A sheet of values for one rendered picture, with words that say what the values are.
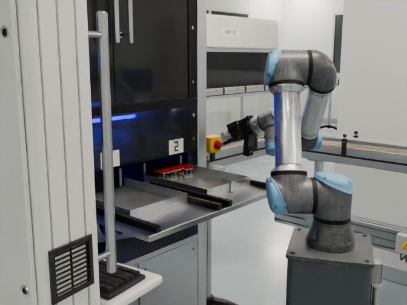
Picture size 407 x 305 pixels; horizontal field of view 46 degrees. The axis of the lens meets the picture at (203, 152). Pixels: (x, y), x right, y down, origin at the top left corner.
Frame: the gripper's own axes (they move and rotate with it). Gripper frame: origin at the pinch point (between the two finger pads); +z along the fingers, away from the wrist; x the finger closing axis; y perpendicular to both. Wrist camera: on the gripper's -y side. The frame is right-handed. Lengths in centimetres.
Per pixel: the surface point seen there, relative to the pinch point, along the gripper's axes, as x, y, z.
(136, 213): 69, -18, -15
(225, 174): 12.3, -13.1, -6.7
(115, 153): 57, 6, 2
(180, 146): 22.4, 3.8, 3.1
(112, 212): 99, -17, -44
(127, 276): 91, -33, -31
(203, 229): 7.9, -32.8, 20.3
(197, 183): 25.0, -13.2, -1.8
